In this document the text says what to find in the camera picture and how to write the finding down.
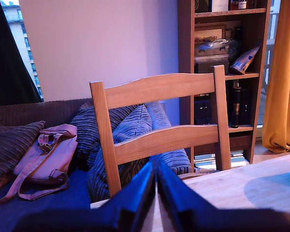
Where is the orange curtain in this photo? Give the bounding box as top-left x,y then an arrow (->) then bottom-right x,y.
262,0 -> 290,153

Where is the brown corduroy sofa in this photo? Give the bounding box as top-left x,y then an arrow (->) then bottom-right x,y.
0,98 -> 192,232

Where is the dark red curtain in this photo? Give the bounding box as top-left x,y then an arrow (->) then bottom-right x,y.
0,0 -> 43,107

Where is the white and blue box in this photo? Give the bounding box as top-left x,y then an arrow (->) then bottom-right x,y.
209,0 -> 229,13

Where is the black pen gift box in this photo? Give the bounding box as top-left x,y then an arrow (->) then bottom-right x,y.
194,56 -> 230,74

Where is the black bottle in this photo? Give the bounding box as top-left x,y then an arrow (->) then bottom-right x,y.
234,26 -> 244,42

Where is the snack bag with blue label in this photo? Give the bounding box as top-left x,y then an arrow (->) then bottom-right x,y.
229,42 -> 262,75

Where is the grey corduroy cushion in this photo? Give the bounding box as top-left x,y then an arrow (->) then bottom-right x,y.
87,104 -> 153,203
145,101 -> 192,175
69,102 -> 140,170

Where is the wooden chair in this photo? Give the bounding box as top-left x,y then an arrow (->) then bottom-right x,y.
89,64 -> 232,199

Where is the stack of books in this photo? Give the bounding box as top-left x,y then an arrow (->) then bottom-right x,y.
194,149 -> 250,170

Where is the wooden picture frame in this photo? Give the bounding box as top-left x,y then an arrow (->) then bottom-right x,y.
194,23 -> 227,39

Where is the clear plastic storage box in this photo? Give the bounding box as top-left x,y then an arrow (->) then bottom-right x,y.
194,36 -> 240,58

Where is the black box with swirls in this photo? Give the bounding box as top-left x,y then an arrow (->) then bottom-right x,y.
195,0 -> 210,13

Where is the brown corduroy cushion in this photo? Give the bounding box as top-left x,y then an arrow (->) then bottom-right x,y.
0,120 -> 46,194

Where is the black tube with gold band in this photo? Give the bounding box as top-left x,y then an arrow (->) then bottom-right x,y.
230,81 -> 242,129

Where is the wooden bookshelf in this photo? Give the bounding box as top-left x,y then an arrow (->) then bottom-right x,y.
177,0 -> 273,171

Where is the pink fabric bag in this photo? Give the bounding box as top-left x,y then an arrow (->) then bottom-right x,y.
0,123 -> 78,206

